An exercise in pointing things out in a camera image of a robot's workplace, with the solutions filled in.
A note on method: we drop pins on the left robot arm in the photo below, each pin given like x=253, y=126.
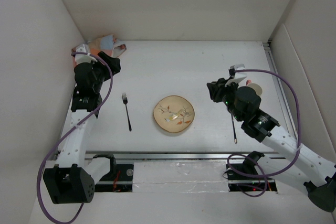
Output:
x=71, y=180

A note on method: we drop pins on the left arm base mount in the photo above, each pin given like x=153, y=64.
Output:
x=118, y=180

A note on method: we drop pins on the aluminium front rail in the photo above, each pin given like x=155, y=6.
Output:
x=159, y=155

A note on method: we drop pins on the black spoon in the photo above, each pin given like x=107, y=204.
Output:
x=234, y=130

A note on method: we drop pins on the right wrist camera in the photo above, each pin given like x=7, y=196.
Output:
x=236, y=76

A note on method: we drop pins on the beige bird pattern plate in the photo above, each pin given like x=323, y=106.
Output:
x=174, y=114

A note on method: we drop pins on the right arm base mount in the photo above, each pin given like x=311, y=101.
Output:
x=238, y=173

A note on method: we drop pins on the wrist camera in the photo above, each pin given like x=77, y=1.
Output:
x=83, y=55
x=236, y=76

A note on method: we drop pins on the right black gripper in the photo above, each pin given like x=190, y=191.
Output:
x=217, y=88

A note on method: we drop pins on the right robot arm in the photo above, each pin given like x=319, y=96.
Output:
x=308, y=172

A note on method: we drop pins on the black fork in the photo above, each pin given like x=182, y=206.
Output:
x=125, y=102

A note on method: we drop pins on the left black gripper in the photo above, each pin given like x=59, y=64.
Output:
x=113, y=63

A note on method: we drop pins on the checkered orange blue cloth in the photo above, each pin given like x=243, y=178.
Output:
x=109, y=44

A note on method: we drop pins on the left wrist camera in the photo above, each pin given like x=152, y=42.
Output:
x=83, y=55

